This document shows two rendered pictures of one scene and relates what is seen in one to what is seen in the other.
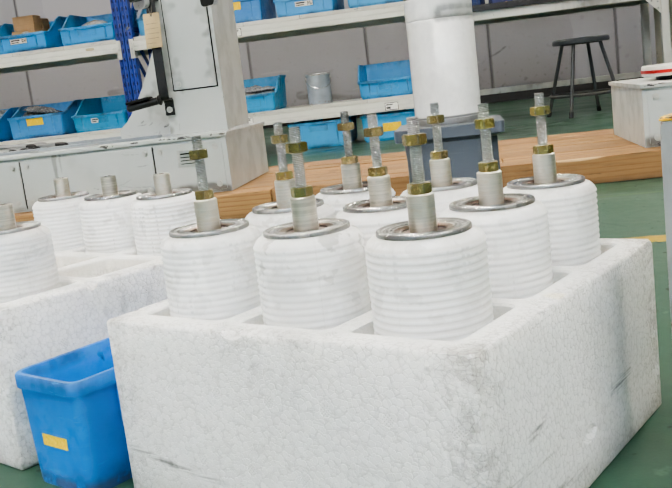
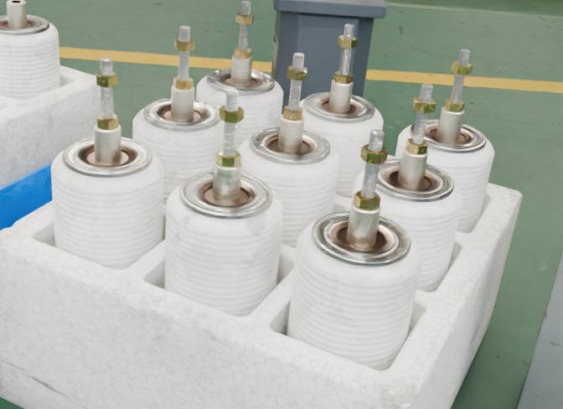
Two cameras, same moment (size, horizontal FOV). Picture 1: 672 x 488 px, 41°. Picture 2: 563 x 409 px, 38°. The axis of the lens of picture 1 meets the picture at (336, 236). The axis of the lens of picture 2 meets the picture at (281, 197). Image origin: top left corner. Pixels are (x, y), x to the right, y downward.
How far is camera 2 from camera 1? 0.30 m
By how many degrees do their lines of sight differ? 23
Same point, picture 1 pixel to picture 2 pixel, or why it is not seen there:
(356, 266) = (276, 245)
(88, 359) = not seen: outside the picture
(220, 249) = (125, 194)
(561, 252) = not seen: hidden behind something
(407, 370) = (334, 396)
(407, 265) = (348, 292)
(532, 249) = (444, 240)
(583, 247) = (472, 209)
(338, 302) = (254, 282)
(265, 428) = (162, 390)
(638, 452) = (475, 389)
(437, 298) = (370, 323)
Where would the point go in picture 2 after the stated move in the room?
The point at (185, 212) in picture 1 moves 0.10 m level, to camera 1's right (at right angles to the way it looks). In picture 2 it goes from (43, 53) to (126, 54)
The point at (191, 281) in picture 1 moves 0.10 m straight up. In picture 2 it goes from (89, 222) to (85, 111)
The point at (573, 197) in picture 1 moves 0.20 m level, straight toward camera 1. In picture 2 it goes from (477, 166) to (514, 284)
